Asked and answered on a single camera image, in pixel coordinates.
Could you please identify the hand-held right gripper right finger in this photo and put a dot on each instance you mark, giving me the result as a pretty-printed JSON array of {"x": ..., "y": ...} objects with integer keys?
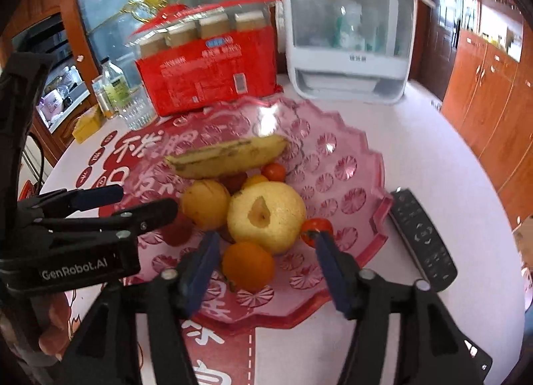
[{"x": 333, "y": 272}]

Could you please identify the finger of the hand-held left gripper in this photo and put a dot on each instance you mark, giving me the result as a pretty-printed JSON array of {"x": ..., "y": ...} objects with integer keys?
[
  {"x": 100, "y": 197},
  {"x": 145, "y": 215}
]

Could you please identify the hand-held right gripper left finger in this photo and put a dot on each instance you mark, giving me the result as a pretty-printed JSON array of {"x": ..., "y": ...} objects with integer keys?
[{"x": 204, "y": 268}]

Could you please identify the small dark red fruit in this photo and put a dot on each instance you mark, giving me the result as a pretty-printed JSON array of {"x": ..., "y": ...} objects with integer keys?
[{"x": 179, "y": 233}]

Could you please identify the orange tangerine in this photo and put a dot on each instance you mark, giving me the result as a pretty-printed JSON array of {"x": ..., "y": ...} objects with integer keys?
[{"x": 247, "y": 266}]

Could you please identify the red cherry tomato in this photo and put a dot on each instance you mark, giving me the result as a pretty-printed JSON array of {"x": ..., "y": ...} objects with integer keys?
[{"x": 316, "y": 226}]

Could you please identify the large yellow orange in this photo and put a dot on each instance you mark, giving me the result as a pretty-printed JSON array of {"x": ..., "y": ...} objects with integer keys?
[{"x": 204, "y": 206}]

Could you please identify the yellow pear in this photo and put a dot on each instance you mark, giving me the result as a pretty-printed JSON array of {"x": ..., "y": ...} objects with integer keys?
[{"x": 283, "y": 218}]

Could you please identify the spotted yellow banana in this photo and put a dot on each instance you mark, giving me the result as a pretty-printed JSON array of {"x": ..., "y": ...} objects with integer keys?
[{"x": 225, "y": 158}]

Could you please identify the pink glass fruit bowl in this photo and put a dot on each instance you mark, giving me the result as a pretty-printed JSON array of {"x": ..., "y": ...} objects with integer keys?
[{"x": 354, "y": 176}]

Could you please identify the orange-red cherry tomato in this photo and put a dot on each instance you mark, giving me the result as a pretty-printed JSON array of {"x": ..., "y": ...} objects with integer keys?
[{"x": 275, "y": 171}]

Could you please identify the yellow box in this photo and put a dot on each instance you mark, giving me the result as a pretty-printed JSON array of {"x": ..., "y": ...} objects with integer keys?
[{"x": 87, "y": 124}]

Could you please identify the clear drinking glass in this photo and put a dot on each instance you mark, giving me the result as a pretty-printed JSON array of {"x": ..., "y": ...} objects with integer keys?
[{"x": 137, "y": 112}]

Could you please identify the black remote control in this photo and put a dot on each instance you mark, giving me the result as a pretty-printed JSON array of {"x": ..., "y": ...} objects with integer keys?
[{"x": 424, "y": 239}]

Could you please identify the small metal can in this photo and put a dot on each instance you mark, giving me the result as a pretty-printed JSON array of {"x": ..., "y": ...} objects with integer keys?
[{"x": 104, "y": 99}]

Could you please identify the clear bottle green label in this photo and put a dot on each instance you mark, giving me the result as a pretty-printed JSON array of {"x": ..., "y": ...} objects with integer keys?
[{"x": 116, "y": 87}]

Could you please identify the red paper cup package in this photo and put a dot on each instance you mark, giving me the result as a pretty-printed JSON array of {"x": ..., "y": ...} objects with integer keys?
[{"x": 208, "y": 72}]

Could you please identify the cardboard box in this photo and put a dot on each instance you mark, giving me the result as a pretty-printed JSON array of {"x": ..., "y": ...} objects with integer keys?
[{"x": 524, "y": 231}]

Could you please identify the white countertop sterilizer cabinet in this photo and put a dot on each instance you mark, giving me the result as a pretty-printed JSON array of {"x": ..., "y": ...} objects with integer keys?
[{"x": 345, "y": 68}]

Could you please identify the dark entrance door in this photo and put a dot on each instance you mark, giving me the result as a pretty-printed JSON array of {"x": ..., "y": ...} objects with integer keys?
[{"x": 441, "y": 1}]

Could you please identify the wooden wall cabinet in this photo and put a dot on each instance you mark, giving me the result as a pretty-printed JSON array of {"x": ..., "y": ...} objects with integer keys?
[{"x": 491, "y": 97}]

